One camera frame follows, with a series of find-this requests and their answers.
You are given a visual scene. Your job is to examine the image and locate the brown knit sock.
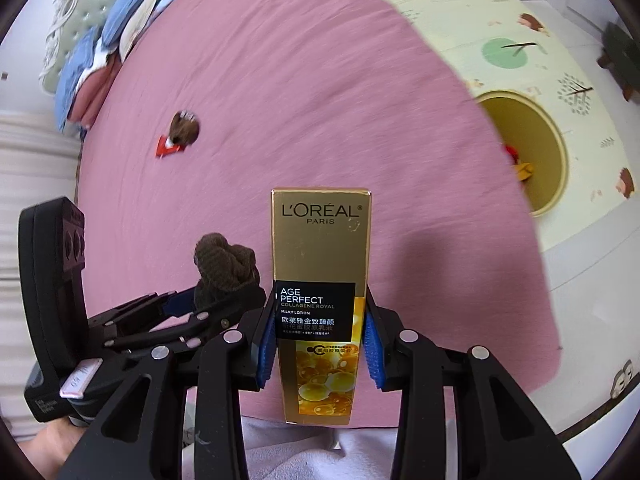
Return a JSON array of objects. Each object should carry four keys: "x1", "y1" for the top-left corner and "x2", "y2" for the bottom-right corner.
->
[{"x1": 193, "y1": 233, "x2": 260, "y2": 311}]

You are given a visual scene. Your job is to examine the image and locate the gold cosmetics box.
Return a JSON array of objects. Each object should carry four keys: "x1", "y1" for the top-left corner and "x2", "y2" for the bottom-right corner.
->
[{"x1": 271, "y1": 188, "x2": 371, "y2": 426}]

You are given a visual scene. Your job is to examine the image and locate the red snack wrapper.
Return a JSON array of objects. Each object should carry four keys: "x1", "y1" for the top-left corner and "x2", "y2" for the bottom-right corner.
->
[{"x1": 155, "y1": 136, "x2": 186, "y2": 158}]

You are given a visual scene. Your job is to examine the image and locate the brown knit hat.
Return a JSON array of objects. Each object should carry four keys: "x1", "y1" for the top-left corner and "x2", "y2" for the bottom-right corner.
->
[{"x1": 168, "y1": 110, "x2": 200, "y2": 146}]

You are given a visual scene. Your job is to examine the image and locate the mustard yellow knit cloth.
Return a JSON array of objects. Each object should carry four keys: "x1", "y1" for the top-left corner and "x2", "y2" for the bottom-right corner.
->
[{"x1": 513, "y1": 162, "x2": 534, "y2": 182}]

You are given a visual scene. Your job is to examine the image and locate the red cloth bag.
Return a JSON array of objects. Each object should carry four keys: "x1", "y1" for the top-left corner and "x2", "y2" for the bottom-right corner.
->
[{"x1": 503, "y1": 144, "x2": 520, "y2": 165}]

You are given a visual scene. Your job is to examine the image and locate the yellow round trash bin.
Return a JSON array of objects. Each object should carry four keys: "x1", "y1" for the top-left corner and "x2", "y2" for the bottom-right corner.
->
[{"x1": 476, "y1": 90, "x2": 568, "y2": 217}]

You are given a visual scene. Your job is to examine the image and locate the left hand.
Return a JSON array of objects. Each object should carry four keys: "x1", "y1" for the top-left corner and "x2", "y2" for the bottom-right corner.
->
[{"x1": 18, "y1": 417, "x2": 86, "y2": 479}]

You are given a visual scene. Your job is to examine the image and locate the white striped curtain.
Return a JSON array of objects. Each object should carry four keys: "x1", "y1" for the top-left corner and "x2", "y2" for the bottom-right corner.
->
[{"x1": 1, "y1": 112, "x2": 81, "y2": 441}]

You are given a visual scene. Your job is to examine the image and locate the lavender trousers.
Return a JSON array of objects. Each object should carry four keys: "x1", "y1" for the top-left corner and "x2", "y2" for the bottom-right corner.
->
[{"x1": 242, "y1": 417, "x2": 397, "y2": 480}]

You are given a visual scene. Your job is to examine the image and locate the blue and pink folded bedding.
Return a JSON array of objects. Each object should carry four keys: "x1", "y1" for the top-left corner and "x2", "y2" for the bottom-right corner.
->
[{"x1": 54, "y1": 27, "x2": 122, "y2": 131}]

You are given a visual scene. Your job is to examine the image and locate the green tufted headboard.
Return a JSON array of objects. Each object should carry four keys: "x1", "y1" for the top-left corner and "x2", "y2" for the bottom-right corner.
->
[{"x1": 39, "y1": 0, "x2": 115, "y2": 94}]

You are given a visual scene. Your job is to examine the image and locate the pink bed sheet mattress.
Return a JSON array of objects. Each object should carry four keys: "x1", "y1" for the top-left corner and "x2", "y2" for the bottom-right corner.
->
[{"x1": 74, "y1": 0, "x2": 564, "y2": 428}]

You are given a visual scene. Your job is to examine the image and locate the cartoon tree play mat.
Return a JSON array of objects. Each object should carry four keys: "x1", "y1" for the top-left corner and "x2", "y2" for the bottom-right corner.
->
[{"x1": 339, "y1": 0, "x2": 640, "y2": 441}]

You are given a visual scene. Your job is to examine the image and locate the dark green round stool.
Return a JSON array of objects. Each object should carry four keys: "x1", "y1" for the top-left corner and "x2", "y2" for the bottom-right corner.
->
[{"x1": 597, "y1": 22, "x2": 639, "y2": 102}]

